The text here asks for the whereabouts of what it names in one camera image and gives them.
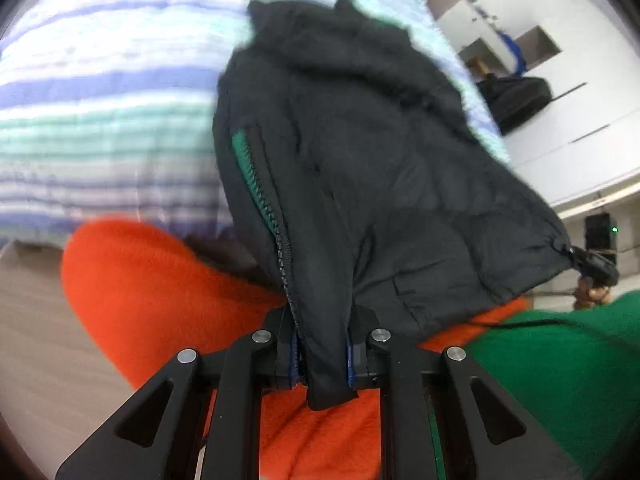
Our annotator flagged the orange fleece cloth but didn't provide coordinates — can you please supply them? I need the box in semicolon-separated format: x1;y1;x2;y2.
60;219;531;480

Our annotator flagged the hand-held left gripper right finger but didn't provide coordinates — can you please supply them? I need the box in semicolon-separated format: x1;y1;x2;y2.
345;305;583;480

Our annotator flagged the blue cloth item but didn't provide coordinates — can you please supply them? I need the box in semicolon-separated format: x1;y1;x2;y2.
500;30;526;76

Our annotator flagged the black puffer jacket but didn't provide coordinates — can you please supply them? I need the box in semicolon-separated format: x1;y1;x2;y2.
212;0;573;411

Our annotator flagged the white desk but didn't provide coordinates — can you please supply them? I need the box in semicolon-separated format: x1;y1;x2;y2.
420;0;563;68

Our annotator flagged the white wardrobe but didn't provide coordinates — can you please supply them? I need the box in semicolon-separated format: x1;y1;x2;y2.
500;0;640;206

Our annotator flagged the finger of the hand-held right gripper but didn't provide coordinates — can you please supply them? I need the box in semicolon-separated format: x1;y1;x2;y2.
557;242;621;286

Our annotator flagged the person's right hand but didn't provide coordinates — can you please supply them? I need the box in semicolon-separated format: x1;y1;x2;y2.
574;277;612;311

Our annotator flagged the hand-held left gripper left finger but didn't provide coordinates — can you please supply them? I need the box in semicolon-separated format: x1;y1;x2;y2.
55;310;301;480

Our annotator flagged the bed with striped sheet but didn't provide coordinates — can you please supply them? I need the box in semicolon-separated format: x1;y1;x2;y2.
0;0;511;251

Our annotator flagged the black device green light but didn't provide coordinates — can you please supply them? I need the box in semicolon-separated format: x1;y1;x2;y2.
585;212;618;261

